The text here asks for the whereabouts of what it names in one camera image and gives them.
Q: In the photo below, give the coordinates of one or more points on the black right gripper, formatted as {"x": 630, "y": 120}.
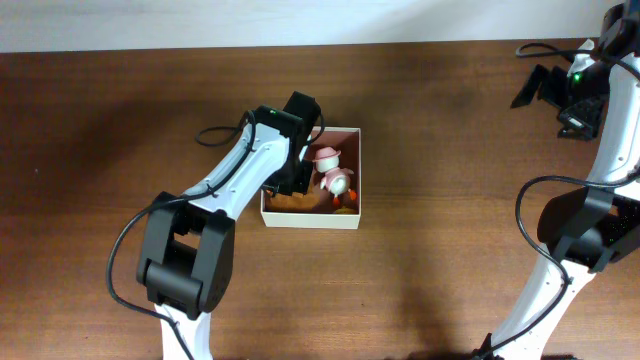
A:
{"x": 558, "y": 85}

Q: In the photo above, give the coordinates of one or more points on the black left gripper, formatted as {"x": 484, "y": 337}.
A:
{"x": 288, "y": 182}

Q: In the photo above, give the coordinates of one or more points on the brown plush toy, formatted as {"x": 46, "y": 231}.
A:
{"x": 314, "y": 201}

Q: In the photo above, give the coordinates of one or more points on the pink white duck toy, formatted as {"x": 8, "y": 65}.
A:
{"x": 335, "y": 180}

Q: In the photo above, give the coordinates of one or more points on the yellow round toy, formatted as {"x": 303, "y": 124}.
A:
{"x": 346, "y": 211}

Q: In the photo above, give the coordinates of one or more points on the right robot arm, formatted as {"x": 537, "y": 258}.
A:
{"x": 580, "y": 232}

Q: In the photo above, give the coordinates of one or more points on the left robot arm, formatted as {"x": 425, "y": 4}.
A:
{"x": 186, "y": 259}

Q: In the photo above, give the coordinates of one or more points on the white cardboard box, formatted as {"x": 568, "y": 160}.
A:
{"x": 348, "y": 141}

